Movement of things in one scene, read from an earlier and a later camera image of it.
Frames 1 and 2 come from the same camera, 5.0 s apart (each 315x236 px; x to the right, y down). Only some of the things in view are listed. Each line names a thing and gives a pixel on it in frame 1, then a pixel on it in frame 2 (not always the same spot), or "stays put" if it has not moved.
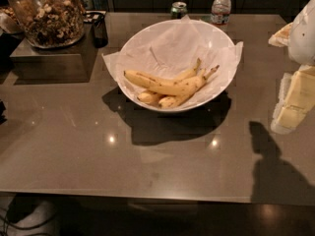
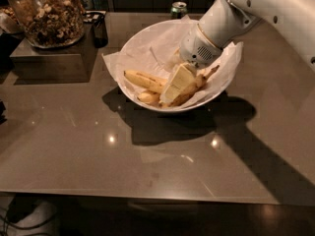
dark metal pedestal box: (71, 63) stays put
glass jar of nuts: (50, 16) stays put
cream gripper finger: (281, 38) → (176, 60)
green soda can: (178, 10) stays put
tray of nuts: (9, 21) stays put
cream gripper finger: (295, 99) → (180, 79)
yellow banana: (155, 97) stays put
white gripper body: (303, 38) → (196, 48)
